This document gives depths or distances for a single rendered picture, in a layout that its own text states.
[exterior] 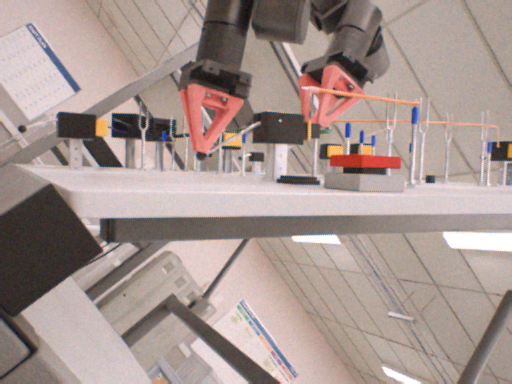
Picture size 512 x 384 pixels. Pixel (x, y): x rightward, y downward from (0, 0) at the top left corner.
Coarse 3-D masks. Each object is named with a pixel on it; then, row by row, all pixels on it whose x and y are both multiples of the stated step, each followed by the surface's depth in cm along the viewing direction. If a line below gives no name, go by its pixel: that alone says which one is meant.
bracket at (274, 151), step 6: (270, 144) 65; (276, 144) 64; (282, 144) 64; (270, 150) 65; (276, 150) 64; (282, 150) 64; (270, 156) 65; (276, 156) 64; (282, 156) 64; (270, 162) 65; (276, 162) 64; (282, 162) 64; (270, 168) 64; (276, 168) 64; (282, 168) 64; (270, 174) 64; (276, 174) 64; (282, 174) 64; (264, 180) 66; (270, 180) 64
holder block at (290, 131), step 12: (264, 120) 62; (276, 120) 62; (288, 120) 63; (300, 120) 64; (264, 132) 62; (276, 132) 62; (288, 132) 63; (300, 132) 64; (288, 144) 65; (300, 144) 64
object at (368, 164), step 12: (336, 156) 48; (348, 156) 46; (360, 156) 45; (372, 156) 45; (384, 156) 46; (396, 156) 47; (348, 168) 48; (360, 168) 46; (372, 168) 47; (384, 168) 47; (396, 168) 47
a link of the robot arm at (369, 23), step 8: (352, 0) 72; (360, 0) 71; (352, 8) 71; (360, 8) 70; (368, 8) 70; (376, 8) 71; (344, 16) 71; (352, 16) 70; (360, 16) 70; (368, 16) 70; (376, 16) 71; (344, 24) 70; (352, 24) 70; (360, 24) 70; (368, 24) 70; (376, 24) 71; (368, 32) 70; (376, 32) 75; (376, 40) 75
